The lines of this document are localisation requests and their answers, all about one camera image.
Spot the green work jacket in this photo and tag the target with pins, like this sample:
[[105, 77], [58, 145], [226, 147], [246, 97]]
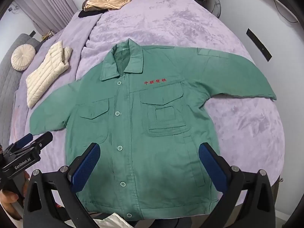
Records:
[[142, 147]]

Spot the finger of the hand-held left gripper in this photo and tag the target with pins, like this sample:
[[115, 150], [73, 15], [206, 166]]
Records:
[[25, 139], [45, 137]]

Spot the pale pleated curtain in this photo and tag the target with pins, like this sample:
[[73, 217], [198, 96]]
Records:
[[45, 11]]

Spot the white cloth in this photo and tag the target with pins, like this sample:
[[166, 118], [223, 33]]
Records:
[[111, 224]]

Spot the round cream cushion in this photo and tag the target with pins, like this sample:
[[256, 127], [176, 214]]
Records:
[[23, 57]]

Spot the purple fleece blanket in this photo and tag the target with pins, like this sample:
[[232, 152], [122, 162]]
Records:
[[190, 23]]

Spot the grey quilted headboard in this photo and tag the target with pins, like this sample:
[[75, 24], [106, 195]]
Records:
[[9, 85]]

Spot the black strip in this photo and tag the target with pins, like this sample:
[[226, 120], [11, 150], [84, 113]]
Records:
[[258, 44]]

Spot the wall socket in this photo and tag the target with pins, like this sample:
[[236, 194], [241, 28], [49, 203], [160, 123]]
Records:
[[11, 9]]

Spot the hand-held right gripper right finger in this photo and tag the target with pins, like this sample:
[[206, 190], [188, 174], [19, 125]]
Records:
[[211, 168]]

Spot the black garment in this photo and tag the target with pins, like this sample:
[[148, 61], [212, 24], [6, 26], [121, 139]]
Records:
[[85, 13]]

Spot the person's left hand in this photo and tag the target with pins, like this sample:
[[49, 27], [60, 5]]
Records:
[[9, 200]]

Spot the standing fan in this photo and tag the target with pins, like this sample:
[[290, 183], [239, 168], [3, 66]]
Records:
[[216, 4]]

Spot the cream down jacket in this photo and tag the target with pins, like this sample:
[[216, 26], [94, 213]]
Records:
[[45, 76]]

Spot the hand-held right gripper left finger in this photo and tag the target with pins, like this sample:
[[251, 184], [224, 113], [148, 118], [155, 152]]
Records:
[[86, 166]]

